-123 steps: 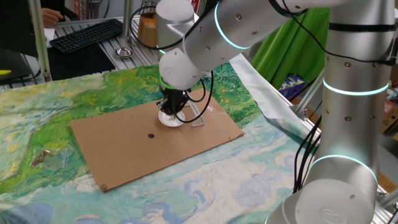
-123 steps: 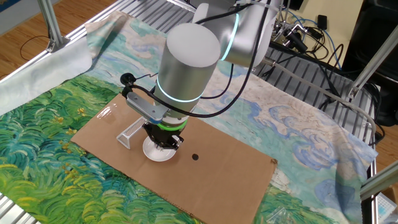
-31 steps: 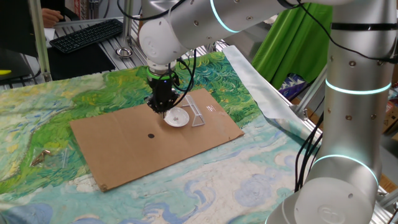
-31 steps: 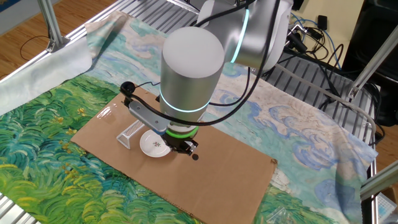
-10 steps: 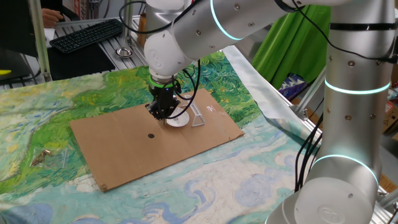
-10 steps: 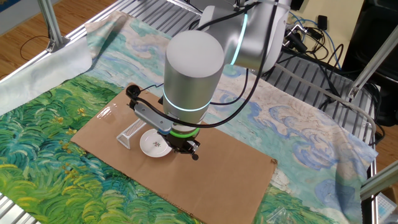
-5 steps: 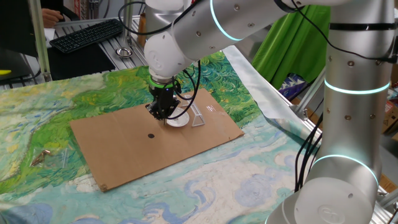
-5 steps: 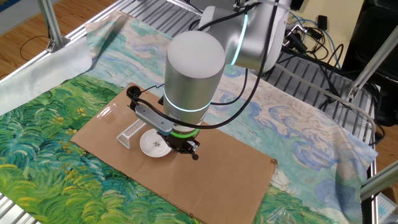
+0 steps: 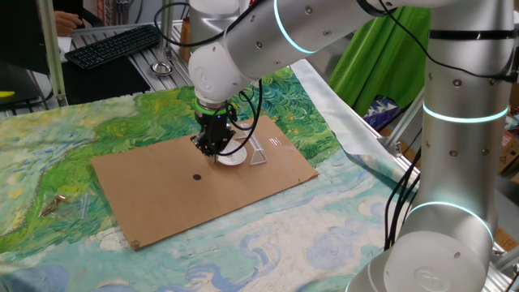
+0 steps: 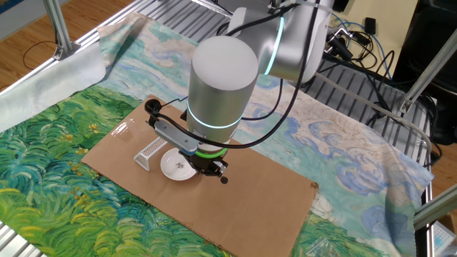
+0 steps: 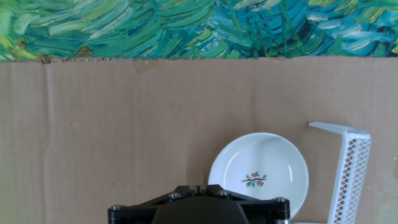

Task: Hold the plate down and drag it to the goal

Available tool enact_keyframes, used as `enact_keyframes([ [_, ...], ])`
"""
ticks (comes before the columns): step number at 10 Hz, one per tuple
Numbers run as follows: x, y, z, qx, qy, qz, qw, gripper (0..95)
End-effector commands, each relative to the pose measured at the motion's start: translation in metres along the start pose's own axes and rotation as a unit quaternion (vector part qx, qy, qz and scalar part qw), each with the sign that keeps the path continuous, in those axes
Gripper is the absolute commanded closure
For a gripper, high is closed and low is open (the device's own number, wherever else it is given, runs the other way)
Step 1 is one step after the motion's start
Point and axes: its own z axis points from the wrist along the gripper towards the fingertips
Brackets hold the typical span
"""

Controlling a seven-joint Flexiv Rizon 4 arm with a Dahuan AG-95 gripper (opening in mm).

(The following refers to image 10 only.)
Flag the clear plastic triangular stand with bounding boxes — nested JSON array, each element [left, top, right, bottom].
[[134, 136, 169, 171]]

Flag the green flange adapter ring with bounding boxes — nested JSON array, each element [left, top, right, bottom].
[[194, 146, 229, 160]]

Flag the painted landscape tablecloth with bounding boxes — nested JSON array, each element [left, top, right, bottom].
[[0, 12, 435, 257]]

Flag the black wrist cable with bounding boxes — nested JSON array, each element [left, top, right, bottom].
[[144, 0, 321, 150]]

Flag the white mesh plastic part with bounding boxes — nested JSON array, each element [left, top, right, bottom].
[[430, 220, 454, 253]]

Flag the brown cardboard sheet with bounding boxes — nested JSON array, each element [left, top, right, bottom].
[[81, 93, 320, 257]]

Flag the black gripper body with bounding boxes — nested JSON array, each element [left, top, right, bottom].
[[187, 152, 228, 169]]

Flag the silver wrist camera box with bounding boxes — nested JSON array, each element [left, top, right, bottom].
[[153, 119, 201, 156]]

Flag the black camera on clamp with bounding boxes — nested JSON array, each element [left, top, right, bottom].
[[324, 30, 355, 61]]

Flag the clear packing tape patch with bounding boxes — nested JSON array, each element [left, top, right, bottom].
[[111, 121, 135, 138]]

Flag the grey braided hose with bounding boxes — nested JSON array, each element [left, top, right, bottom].
[[313, 71, 433, 168]]

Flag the plastic bag of brass screws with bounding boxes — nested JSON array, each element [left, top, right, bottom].
[[303, 236, 335, 257]]

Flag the aluminium frame strut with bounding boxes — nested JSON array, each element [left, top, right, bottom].
[[413, 183, 457, 231], [42, 0, 81, 61], [398, 28, 457, 115]]

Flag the white plate with floral print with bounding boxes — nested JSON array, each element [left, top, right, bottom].
[[159, 148, 198, 182]]

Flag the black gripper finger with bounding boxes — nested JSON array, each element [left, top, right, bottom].
[[192, 164, 211, 178], [209, 160, 229, 179]]

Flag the black computer case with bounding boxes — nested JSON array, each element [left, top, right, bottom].
[[392, 0, 457, 146]]

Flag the black power adapter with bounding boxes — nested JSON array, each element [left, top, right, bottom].
[[363, 16, 377, 36]]

